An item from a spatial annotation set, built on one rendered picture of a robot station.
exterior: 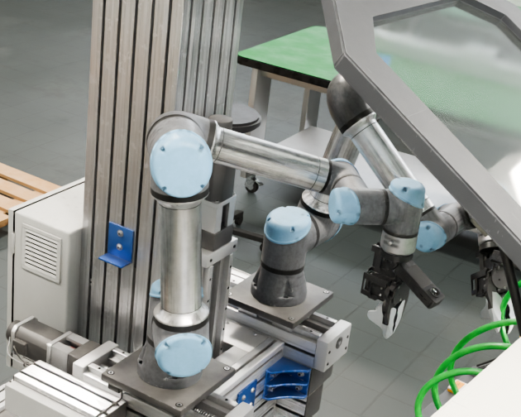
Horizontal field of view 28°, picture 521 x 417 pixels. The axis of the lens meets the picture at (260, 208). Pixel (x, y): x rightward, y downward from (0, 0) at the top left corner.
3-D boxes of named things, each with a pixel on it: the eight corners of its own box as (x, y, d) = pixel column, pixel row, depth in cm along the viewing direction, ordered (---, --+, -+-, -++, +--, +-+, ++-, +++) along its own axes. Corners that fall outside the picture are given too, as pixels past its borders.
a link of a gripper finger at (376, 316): (368, 329, 230) (375, 293, 226) (391, 340, 227) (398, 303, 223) (360, 334, 228) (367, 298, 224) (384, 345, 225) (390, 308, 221)
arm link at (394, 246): (424, 232, 219) (405, 243, 213) (421, 251, 221) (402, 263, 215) (394, 220, 223) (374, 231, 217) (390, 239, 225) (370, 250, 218)
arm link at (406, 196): (382, 174, 216) (421, 175, 218) (374, 222, 220) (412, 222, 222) (393, 189, 209) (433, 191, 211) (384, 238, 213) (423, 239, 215)
